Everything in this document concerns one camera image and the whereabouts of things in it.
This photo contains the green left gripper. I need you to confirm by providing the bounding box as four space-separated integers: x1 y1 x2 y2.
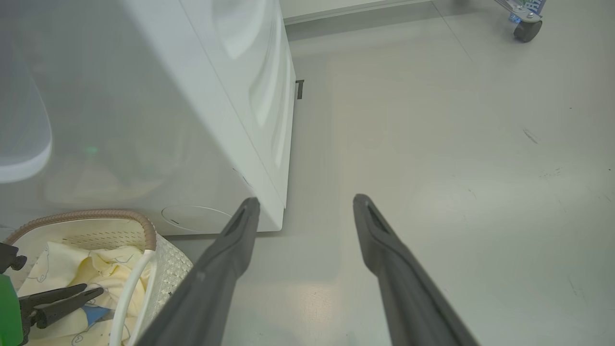
0 274 104 346

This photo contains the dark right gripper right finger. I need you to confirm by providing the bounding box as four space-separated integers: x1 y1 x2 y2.
353 194 481 346

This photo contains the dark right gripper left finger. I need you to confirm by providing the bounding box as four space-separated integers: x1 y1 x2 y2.
135 197 261 346

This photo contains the cream garment with blue cuffs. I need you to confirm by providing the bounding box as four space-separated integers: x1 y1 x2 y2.
17 240 154 346

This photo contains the cream perforated basket brown rim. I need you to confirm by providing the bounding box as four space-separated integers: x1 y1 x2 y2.
2 209 193 346

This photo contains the white front-load washing machine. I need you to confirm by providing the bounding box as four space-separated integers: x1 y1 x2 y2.
0 0 296 236

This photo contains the metal cart leg with caster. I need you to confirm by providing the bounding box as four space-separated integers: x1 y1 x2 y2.
495 0 546 43

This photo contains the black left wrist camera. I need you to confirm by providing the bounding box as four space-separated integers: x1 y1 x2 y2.
0 243 27 272

